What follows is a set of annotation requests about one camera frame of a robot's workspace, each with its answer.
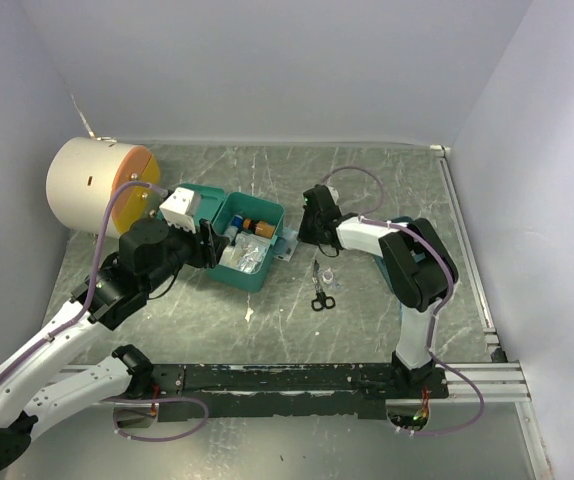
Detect blue white card packet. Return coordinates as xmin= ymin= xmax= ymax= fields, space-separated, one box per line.
xmin=277 ymin=236 xmax=298 ymax=262

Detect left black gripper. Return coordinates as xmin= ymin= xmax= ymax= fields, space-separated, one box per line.
xmin=142 ymin=215 xmax=231 ymax=293

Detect blue white ointment tube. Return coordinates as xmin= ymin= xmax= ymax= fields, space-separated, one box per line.
xmin=223 ymin=215 xmax=244 ymax=240

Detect dark teal divider tray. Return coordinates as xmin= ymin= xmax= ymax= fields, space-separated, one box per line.
xmin=377 ymin=231 xmax=418 ymax=307

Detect silver foil packets bag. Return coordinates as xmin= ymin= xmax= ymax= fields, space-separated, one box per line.
xmin=219 ymin=232 xmax=271 ymax=274

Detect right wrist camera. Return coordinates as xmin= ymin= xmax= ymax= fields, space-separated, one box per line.
xmin=327 ymin=185 xmax=339 ymax=204

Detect black handled scissors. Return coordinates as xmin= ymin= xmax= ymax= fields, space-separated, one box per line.
xmin=311 ymin=260 xmax=336 ymax=312

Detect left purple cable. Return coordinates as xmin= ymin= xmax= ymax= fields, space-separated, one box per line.
xmin=0 ymin=180 xmax=211 ymax=443

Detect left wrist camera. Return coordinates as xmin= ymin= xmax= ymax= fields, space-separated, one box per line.
xmin=159 ymin=187 xmax=201 ymax=233

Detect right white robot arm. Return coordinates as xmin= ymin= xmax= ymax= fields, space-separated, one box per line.
xmin=298 ymin=184 xmax=458 ymax=398

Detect brown medicine bottle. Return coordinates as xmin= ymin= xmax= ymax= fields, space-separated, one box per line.
xmin=243 ymin=218 xmax=276 ymax=239

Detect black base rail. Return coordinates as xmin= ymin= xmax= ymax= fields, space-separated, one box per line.
xmin=111 ymin=362 xmax=451 ymax=424

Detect aluminium frame rail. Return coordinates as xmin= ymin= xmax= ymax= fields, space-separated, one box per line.
xmin=431 ymin=145 xmax=555 ymax=479

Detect white cylinder drum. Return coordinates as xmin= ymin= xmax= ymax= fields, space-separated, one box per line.
xmin=46 ymin=137 xmax=160 ymax=234

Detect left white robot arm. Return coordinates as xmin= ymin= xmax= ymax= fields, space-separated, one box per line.
xmin=0 ymin=218 xmax=230 ymax=471

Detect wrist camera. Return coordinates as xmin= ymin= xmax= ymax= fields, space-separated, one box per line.
xmin=327 ymin=185 xmax=339 ymax=204
xmin=159 ymin=187 xmax=201 ymax=233

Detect teal medicine kit box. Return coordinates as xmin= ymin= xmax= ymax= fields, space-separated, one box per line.
xmin=157 ymin=183 xmax=285 ymax=293

